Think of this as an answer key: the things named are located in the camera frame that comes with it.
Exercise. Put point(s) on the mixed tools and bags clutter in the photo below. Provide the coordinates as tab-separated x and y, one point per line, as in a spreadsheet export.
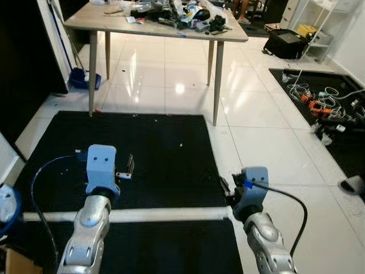
182	14

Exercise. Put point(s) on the small brown cardboard box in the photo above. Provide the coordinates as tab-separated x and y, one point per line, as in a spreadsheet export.
20	262

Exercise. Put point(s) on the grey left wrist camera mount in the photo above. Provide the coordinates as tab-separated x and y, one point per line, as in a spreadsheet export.
101	162

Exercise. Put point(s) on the black carry case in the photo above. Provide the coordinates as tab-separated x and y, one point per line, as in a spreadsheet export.
285	43

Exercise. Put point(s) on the blue dustpan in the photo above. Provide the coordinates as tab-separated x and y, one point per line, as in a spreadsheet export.
80	80

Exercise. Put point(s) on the black floor mat with scraps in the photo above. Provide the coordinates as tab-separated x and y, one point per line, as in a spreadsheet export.
159	165

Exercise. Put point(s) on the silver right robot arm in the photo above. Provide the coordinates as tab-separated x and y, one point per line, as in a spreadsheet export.
265	240

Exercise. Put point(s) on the white leaning board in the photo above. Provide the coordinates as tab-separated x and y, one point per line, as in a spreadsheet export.
54	34

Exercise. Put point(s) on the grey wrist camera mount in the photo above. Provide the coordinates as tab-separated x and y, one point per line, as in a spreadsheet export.
254	191
101	162

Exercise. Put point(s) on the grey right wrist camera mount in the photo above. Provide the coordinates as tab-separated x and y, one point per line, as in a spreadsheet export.
254	191

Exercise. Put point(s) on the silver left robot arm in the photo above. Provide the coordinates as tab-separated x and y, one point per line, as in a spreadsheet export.
85	234

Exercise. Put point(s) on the grey slipper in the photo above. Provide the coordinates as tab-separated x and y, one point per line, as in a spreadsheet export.
353	185

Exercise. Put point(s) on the white shelf rack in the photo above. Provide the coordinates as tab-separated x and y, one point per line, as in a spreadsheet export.
328	37

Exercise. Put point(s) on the grey wooden table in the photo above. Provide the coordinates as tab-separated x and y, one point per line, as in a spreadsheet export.
102	23

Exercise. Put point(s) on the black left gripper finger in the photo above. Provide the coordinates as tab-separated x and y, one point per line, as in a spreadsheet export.
132	165

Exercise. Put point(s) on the white bag with blue rim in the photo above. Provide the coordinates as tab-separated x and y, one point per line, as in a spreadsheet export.
7	205

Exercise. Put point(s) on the yellow box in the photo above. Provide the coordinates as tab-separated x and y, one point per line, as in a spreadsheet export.
307	29

